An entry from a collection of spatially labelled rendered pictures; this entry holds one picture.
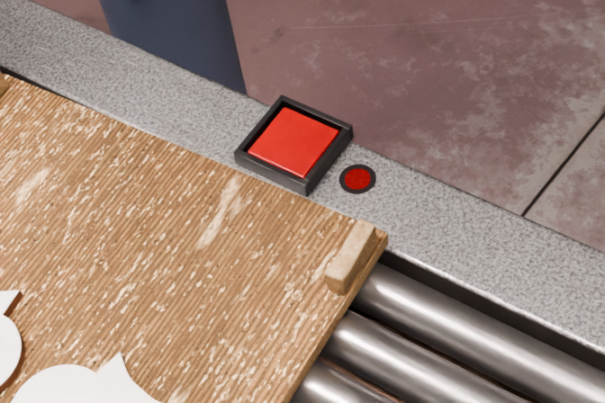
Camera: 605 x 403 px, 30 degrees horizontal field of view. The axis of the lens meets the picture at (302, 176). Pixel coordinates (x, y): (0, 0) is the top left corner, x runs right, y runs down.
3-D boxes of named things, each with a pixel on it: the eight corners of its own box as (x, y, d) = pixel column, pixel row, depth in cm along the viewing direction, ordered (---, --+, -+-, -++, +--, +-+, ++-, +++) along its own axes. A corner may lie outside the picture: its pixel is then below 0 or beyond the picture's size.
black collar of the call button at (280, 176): (283, 105, 103) (281, 94, 101) (354, 137, 100) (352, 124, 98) (235, 164, 99) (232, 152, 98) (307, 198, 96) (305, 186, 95)
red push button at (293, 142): (285, 115, 102) (284, 104, 101) (341, 139, 100) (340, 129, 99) (248, 161, 99) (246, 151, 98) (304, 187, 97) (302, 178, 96)
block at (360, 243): (361, 235, 91) (358, 215, 89) (381, 243, 90) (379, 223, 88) (325, 291, 88) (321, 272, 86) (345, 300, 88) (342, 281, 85)
